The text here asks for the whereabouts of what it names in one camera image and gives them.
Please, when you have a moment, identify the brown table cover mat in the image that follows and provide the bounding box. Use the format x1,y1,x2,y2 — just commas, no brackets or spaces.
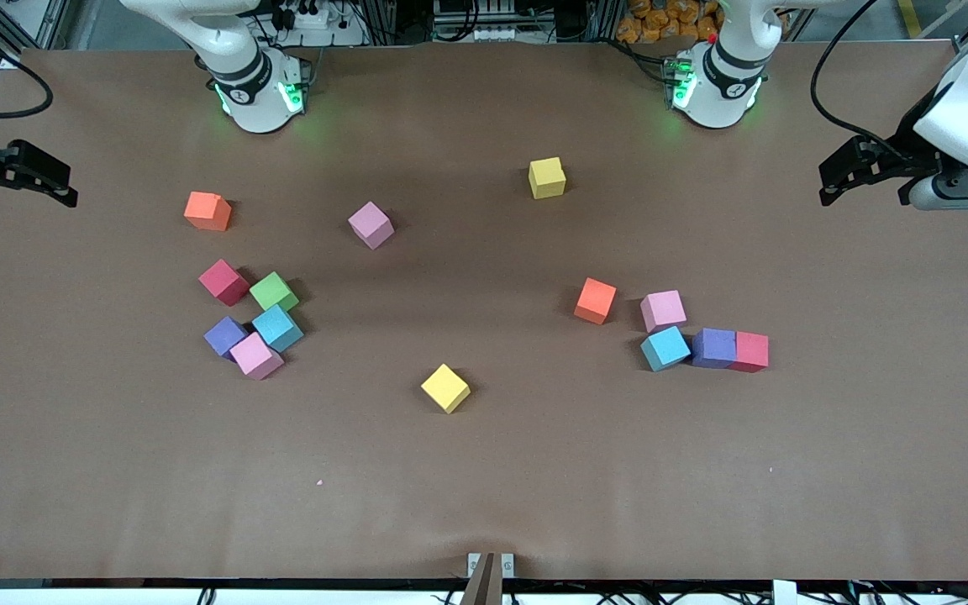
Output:
0,40,968,582

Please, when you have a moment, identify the yellow foam cube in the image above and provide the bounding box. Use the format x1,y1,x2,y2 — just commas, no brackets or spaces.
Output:
420,363,472,415
528,156,568,201

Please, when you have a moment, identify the green foam cube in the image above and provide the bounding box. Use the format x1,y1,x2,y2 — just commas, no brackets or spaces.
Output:
249,271,301,313

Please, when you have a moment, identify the purple foam cube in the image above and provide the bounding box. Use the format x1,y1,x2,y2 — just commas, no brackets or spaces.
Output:
691,327,739,370
203,315,250,362

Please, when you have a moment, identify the pink foam cube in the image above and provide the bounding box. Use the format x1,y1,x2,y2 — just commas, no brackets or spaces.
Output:
347,200,396,251
229,331,286,381
639,289,688,334

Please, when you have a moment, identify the orange foam cube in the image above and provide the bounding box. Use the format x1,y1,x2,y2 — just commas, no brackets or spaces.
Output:
573,276,618,326
183,191,233,233

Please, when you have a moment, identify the cyan foam cube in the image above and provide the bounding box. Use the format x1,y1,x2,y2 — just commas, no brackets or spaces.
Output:
250,303,305,354
639,325,693,373

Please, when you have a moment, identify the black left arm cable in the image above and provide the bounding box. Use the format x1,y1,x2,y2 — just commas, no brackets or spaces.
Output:
810,0,909,160

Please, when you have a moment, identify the table edge clamp bracket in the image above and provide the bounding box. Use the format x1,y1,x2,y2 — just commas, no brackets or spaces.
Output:
467,552,515,605

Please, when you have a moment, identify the slim white power strip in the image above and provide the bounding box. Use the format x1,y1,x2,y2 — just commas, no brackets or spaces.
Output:
434,24,520,43

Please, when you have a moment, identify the red foam cube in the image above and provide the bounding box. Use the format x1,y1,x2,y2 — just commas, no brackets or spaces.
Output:
729,331,771,374
197,258,251,308

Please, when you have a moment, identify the bag of orange snacks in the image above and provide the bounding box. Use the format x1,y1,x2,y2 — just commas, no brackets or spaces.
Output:
616,0,722,45

